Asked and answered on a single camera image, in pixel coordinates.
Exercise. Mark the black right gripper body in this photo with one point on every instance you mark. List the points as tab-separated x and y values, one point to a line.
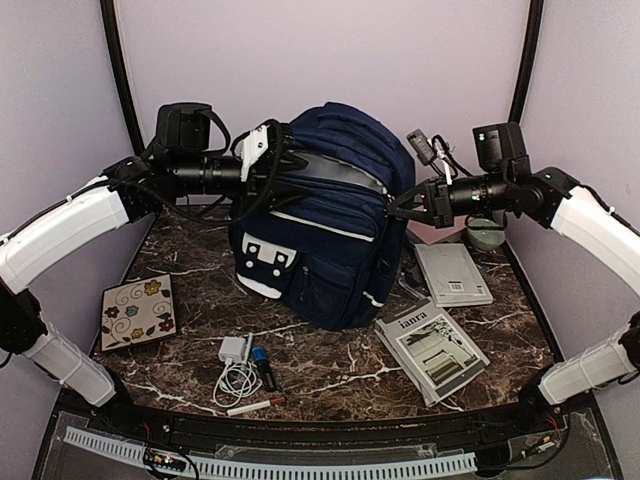
444	204

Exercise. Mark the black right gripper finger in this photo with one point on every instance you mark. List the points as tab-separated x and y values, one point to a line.
421	216
411	199

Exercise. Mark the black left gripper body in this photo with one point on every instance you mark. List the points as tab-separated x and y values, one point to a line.
255	174

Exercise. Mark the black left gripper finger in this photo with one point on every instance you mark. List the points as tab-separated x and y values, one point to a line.
291	160
283	195

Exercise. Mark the grey book with barcode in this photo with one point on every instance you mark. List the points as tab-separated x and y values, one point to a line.
451	275

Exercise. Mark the navy blue student backpack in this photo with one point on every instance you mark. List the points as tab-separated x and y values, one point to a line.
331	255

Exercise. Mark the dark cover book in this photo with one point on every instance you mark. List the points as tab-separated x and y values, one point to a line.
412	280

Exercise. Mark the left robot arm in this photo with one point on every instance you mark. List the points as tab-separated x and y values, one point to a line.
192	152

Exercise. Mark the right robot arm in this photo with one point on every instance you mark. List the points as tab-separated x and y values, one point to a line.
557	201

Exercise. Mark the green ceramic bowl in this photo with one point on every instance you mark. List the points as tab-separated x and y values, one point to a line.
484	235

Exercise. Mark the white grey pen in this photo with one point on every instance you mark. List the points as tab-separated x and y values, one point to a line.
248	347

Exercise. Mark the grey ianra magazine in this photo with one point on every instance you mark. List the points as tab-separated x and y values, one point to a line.
432	349

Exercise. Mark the black marker blue cap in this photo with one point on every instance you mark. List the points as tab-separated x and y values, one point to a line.
264	369

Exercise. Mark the white pen red cap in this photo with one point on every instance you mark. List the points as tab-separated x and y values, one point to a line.
256	406

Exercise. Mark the small circuit board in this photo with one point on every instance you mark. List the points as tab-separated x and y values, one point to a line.
163	461

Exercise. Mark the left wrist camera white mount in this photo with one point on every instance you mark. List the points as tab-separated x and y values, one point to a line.
255	149

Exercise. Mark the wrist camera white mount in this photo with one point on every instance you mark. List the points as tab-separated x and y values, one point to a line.
255	149
432	153

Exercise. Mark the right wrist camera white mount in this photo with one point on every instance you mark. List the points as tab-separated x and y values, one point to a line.
432	153

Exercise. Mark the black frame post right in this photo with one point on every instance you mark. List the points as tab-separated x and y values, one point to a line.
526	64

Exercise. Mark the black frame post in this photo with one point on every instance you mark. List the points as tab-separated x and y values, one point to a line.
526	64
119	72

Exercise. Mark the white charger with cable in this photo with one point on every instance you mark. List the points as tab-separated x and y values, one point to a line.
238	380

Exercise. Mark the black front rail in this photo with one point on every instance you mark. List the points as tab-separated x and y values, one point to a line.
350	418

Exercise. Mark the black frame post left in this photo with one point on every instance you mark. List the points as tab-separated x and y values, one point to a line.
119	72

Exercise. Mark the white slotted cable duct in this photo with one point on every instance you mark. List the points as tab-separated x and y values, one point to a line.
234	462

